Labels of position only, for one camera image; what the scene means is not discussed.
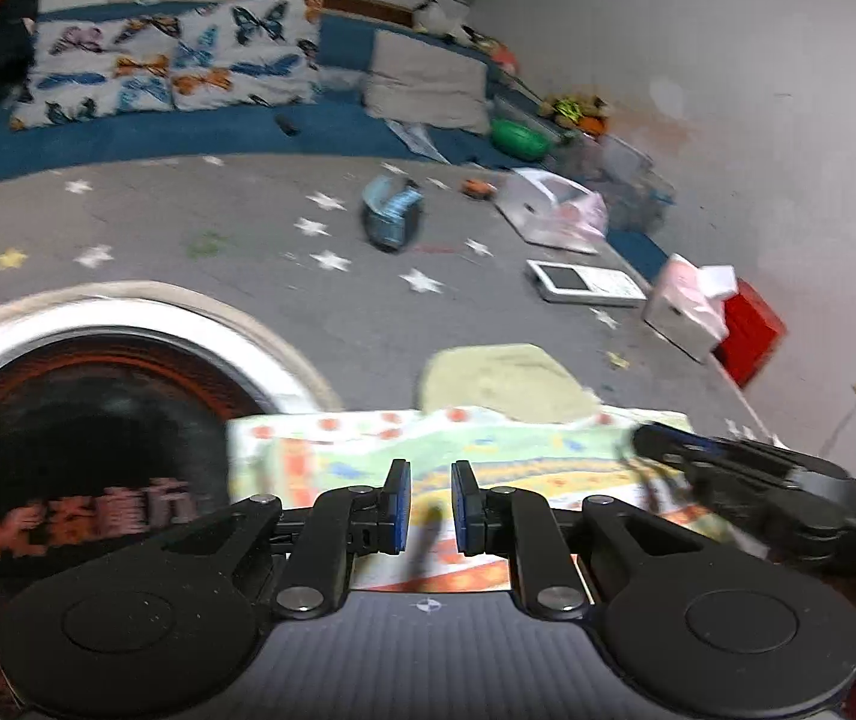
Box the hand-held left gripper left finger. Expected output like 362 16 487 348
188 459 412 620

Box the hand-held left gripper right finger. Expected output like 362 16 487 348
452 459 688 620

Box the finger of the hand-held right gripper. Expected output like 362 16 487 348
633 422 798 479
689 467 776 542

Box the colourful patterned children's garment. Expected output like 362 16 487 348
229 343 744 593

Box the red box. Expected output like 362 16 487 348
715 278 789 391

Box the pink and white tissue box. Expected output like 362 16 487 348
641 253 738 366

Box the white tablet device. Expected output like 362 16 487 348
524 258 648 308

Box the white and pink bag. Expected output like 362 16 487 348
494 167 610 256

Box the clear plastic box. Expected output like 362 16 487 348
548 133 678 235

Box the blue-grey toy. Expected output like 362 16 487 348
359 173 427 251

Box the round dark white-rimmed mat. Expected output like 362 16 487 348
0 280 344 720

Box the green ball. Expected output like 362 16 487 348
489 117 554 162

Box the grey pillow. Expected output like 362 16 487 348
363 30 494 137

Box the blue mattress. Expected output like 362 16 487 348
0 0 673 275

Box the black and white plush toy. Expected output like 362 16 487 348
409 0 475 44

